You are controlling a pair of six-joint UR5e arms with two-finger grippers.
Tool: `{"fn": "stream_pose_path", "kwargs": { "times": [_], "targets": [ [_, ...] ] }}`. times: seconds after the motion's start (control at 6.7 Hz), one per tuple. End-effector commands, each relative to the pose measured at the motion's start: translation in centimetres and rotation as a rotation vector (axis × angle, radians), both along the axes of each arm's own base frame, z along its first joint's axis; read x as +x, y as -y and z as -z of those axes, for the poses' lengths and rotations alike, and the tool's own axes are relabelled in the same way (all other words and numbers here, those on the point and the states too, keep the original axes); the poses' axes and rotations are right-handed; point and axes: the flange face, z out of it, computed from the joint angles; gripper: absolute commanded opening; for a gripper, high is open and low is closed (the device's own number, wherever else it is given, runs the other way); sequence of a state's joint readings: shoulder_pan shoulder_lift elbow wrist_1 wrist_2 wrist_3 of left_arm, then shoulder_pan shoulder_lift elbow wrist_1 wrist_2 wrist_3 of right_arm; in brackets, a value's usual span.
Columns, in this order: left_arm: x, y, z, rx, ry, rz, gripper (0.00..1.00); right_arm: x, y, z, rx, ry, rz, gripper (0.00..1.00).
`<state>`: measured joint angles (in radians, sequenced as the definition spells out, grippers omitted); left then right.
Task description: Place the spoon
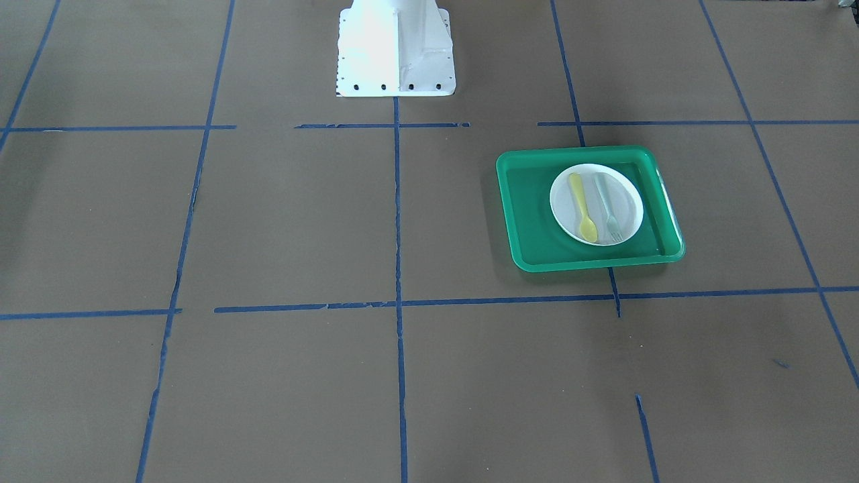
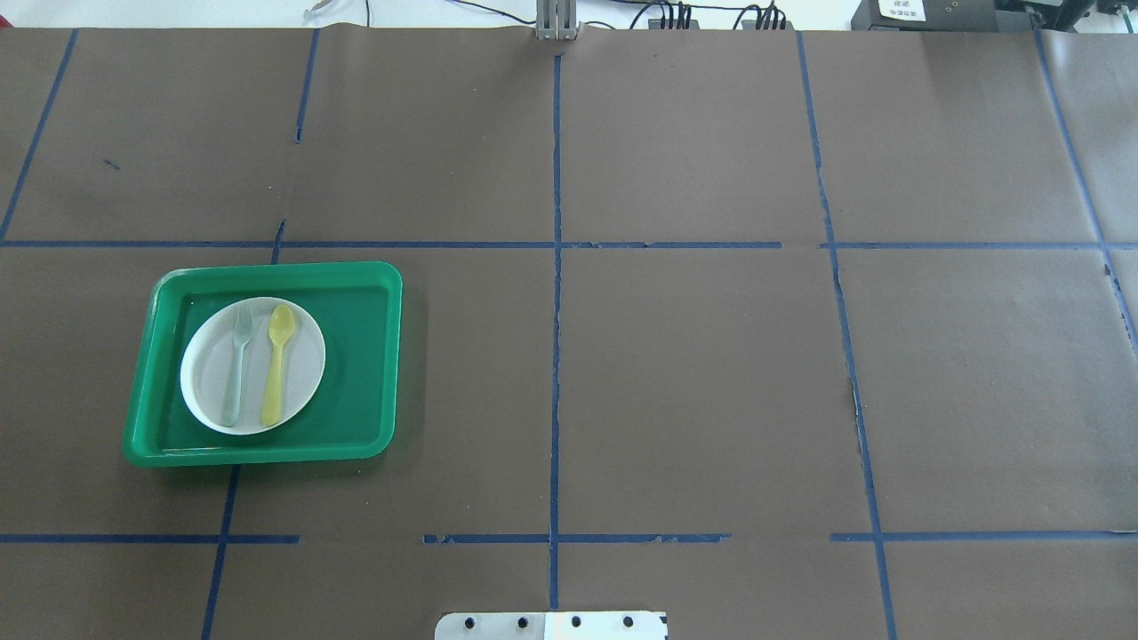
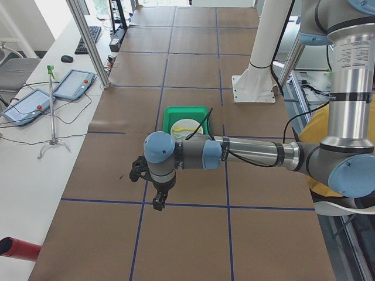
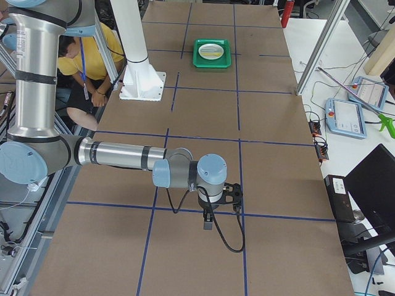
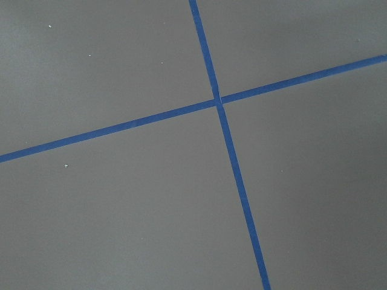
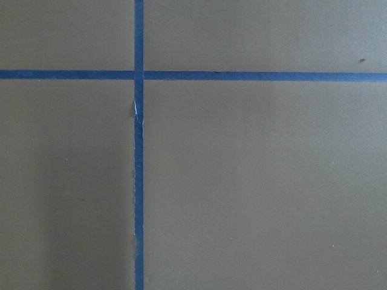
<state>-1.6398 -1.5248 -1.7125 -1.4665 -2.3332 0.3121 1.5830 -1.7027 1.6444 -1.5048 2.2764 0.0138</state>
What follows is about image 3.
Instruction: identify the grey office chair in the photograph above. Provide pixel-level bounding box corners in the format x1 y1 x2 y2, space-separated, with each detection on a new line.
1 37 41 94

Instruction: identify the red cylinder tube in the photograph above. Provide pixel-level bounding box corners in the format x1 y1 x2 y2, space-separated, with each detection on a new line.
1 237 42 262

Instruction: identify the black computer mouse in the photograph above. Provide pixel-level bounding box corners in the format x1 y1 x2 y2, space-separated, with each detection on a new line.
60 55 74 63

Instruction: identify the green plastic tray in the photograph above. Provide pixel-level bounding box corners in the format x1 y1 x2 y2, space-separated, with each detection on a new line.
163 106 209 133

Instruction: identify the brown paper table cover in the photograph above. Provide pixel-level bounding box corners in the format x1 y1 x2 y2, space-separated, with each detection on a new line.
30 7 335 280

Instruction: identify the black keyboard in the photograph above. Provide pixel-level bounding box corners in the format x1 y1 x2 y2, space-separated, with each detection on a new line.
74 26 102 55

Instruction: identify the left blue teach pendant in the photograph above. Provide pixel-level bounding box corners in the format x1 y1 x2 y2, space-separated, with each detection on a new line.
1 88 50 126

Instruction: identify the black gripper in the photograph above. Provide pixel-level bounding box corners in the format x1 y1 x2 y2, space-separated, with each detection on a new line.
152 177 175 211

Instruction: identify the blue teach pendant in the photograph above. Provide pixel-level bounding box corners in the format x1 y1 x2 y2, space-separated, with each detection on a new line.
53 69 95 101
1 88 50 126

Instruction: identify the yellow cushion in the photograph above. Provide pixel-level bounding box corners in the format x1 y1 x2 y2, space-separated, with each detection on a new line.
298 105 343 198

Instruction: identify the yellow plastic spoon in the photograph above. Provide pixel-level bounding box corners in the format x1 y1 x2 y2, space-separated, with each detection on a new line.
171 126 196 132

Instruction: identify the white round plate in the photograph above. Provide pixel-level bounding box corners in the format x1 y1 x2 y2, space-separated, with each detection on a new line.
170 119 200 140

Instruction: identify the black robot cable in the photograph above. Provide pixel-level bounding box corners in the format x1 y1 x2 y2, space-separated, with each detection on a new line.
185 107 282 168

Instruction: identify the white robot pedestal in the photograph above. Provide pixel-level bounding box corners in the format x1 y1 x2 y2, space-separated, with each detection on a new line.
232 0 295 103

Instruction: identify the aluminium frame post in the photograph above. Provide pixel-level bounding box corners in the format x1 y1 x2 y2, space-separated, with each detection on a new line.
66 0 110 89

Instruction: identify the right blue teach pendant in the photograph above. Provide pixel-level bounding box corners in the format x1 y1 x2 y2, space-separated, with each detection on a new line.
53 69 95 101

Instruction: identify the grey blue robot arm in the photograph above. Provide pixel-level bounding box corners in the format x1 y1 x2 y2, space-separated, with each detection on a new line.
140 1 374 211

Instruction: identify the metal stand with green clip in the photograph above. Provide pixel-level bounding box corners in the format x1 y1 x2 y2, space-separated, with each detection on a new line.
37 65 71 160

